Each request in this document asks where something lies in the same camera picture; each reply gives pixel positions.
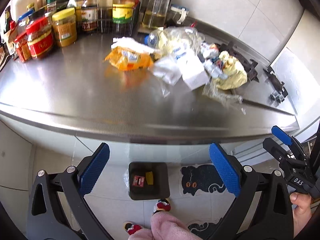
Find clear printed plastic bag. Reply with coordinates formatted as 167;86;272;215
202;82;246;115

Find yellow paper wrapper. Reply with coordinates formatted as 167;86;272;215
214;50;248;90

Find red blue snack wrapper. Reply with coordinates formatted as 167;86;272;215
200;42;228;80

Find white plastic pouch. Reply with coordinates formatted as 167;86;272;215
149;55;182;86

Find orange snack wrapper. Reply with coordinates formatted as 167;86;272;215
104;47;154;72

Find white paper box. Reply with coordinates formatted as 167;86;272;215
176;50;209;90

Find dark square trash bin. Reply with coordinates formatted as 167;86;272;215
129;162;170;200

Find right hand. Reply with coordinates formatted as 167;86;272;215
290;192;312;237

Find black cat floor mat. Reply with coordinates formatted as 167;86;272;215
181;164;226;196

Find left patterned slipper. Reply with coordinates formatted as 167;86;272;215
124;221;143;235

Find patterned slipper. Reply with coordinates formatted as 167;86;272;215
124;221;143;235
153;199;171;215

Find black gas stove grate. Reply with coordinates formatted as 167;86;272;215
218;41;259;82

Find red carton in bin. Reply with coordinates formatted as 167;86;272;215
132;175;145;187

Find right patterned slipper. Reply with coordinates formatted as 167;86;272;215
153;199;171;215

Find small red lid jar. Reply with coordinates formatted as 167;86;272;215
14;32;31;63

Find small clip lid container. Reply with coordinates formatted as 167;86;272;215
166;4;189;25

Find red lid sauce jar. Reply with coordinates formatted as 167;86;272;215
26;16;54;59

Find yellow lid peanut jar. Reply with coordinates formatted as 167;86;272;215
52;8;77;48

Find clear glass oil dispenser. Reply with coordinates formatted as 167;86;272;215
142;0;171;29

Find dark soy sauce bottle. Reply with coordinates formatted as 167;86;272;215
81;0;98;33

